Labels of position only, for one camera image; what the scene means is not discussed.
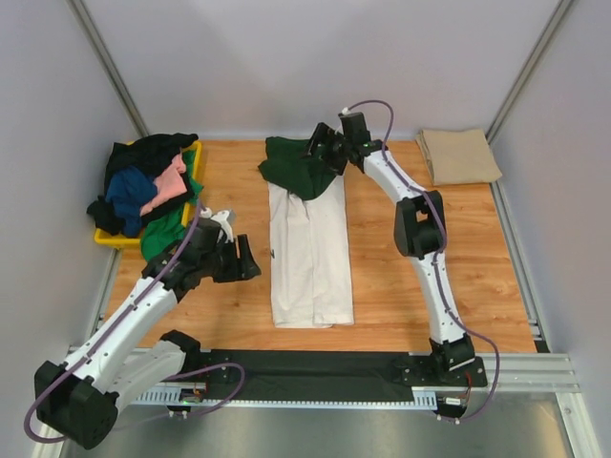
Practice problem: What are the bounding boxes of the green and white raglan t-shirt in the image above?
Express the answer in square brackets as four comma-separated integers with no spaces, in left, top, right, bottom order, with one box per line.
[259,136,354,328]

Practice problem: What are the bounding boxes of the blue t-shirt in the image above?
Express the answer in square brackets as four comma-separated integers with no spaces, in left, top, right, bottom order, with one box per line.
[105,166,158,238]

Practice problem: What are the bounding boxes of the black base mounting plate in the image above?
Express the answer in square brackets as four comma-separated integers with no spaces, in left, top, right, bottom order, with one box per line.
[180,349,488,402]

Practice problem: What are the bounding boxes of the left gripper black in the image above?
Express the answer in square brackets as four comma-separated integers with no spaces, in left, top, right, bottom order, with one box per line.
[200,235,262,283]

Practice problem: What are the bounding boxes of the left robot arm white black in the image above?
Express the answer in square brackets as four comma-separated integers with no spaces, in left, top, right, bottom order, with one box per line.
[23,206,262,449]

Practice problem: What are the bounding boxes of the bright green t-shirt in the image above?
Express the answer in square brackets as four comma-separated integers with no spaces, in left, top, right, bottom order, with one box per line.
[140,170,193,260]

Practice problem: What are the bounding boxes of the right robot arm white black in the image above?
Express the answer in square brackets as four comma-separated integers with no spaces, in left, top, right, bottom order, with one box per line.
[305,112,475,385]

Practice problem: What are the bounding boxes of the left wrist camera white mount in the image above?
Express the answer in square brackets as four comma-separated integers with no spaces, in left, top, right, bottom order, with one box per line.
[199,207,236,242]

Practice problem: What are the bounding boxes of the slotted cable duct rail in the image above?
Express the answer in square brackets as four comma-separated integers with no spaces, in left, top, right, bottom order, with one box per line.
[128,385,438,409]

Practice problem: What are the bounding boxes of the yellow plastic bin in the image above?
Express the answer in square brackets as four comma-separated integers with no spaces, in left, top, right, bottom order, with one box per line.
[94,140,204,250]

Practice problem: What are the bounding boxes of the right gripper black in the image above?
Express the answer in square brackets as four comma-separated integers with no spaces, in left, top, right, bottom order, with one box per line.
[299,122,352,176]

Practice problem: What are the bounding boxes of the pink t-shirt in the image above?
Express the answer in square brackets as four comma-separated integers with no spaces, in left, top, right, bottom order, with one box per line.
[139,154,186,216]

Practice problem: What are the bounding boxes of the black t-shirt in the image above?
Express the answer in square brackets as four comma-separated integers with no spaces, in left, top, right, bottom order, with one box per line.
[87,133,199,235]

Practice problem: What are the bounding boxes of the folded beige t-shirt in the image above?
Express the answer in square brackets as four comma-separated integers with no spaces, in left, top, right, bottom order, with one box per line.
[415,129,502,186]

